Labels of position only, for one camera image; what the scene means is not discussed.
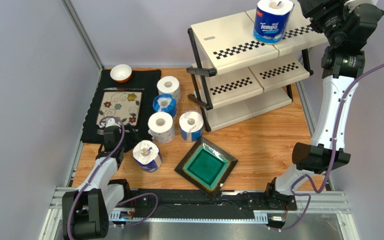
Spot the blue banded wrapped roll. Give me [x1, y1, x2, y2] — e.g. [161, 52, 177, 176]
[179, 110, 204, 142]

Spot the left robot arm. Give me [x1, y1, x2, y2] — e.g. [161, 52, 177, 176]
[62, 123, 143, 240]

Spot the cream three-tier shelf rack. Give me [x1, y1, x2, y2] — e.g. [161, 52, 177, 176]
[187, 1, 327, 132]

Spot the green square glazed plate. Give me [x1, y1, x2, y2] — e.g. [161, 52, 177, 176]
[174, 137, 238, 199]

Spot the dotted white paper roll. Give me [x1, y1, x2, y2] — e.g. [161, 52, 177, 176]
[147, 111, 175, 144]

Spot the floral square plate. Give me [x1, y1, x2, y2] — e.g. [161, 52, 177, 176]
[96, 91, 143, 127]

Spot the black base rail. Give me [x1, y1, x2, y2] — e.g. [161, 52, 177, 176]
[109, 189, 298, 228]

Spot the white and orange bowl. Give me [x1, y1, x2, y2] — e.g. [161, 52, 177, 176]
[110, 64, 133, 83]

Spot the plain white paper roll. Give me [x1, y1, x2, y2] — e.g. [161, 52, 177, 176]
[156, 76, 181, 103]

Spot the black fabric placemat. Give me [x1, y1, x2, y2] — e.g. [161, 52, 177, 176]
[80, 69, 161, 144]

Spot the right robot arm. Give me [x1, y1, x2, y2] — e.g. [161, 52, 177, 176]
[265, 0, 384, 209]

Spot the knife with dark handle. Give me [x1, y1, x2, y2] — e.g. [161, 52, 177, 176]
[103, 87, 146, 92]

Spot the blue paper roll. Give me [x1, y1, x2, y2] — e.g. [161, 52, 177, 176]
[152, 94, 177, 119]

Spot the dark blue roll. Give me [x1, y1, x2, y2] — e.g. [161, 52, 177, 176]
[132, 140, 163, 173]

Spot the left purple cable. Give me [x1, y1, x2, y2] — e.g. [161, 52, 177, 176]
[64, 116, 159, 240]

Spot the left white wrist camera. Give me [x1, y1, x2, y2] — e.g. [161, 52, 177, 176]
[98, 116, 121, 129]

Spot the Tempo paper roll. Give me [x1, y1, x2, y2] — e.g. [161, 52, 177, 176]
[253, 0, 295, 45]

